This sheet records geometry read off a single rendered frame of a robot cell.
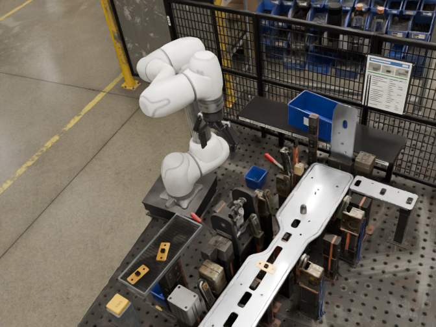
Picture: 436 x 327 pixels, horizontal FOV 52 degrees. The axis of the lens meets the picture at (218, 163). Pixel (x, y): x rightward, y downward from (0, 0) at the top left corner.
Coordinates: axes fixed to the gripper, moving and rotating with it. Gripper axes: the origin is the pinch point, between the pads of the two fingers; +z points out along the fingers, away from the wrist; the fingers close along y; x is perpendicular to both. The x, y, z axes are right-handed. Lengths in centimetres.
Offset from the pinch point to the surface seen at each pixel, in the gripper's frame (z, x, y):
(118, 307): 30, -61, -7
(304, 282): 50, -8, 41
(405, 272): 76, 35, 72
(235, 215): 30.4, -4.1, 7.2
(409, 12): 44, 227, 9
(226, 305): 46, -34, 20
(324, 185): 46, 42, 27
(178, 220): 30.1, -18.4, -12.2
